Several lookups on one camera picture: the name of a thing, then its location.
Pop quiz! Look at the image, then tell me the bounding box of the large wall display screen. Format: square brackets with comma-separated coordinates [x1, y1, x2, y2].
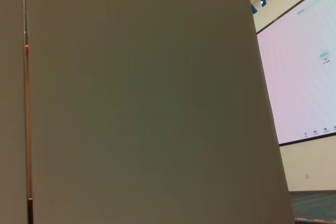
[256, 0, 336, 147]

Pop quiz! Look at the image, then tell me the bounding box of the beige flat panel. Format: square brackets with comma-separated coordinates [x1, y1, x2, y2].
[25, 0, 295, 224]
[0, 0, 28, 224]

